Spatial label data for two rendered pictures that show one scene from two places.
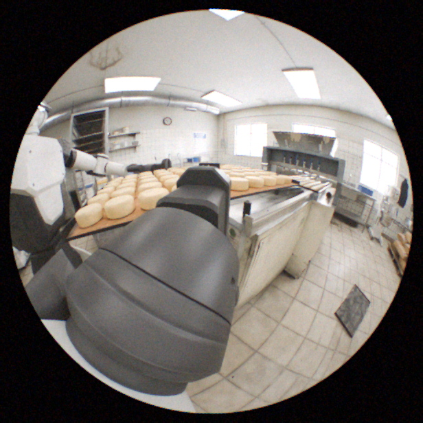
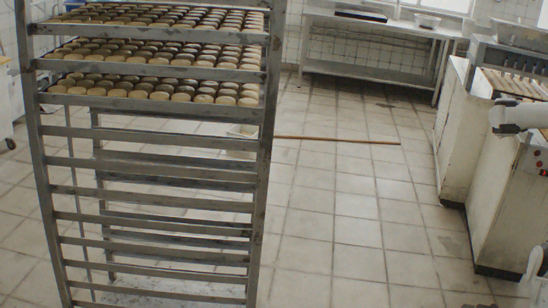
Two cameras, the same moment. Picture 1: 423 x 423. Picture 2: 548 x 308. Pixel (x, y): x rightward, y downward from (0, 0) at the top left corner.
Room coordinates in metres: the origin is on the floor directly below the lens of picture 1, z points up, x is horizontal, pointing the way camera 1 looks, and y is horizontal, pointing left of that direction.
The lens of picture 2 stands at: (0.09, 2.16, 1.53)
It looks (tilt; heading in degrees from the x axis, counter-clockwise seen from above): 26 degrees down; 316
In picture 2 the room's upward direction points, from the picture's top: 6 degrees clockwise
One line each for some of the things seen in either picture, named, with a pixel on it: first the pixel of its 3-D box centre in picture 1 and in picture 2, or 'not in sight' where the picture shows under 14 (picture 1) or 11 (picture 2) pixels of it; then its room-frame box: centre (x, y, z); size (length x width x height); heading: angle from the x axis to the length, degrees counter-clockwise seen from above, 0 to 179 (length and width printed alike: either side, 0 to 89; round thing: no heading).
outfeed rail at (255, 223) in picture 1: (317, 190); not in sight; (0.83, -0.96, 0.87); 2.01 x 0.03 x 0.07; 122
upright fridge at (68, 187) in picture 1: (53, 189); not in sight; (1.45, 4.25, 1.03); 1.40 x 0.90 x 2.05; 131
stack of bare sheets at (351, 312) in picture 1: (355, 307); not in sight; (-0.13, -1.50, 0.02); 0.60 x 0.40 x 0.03; 103
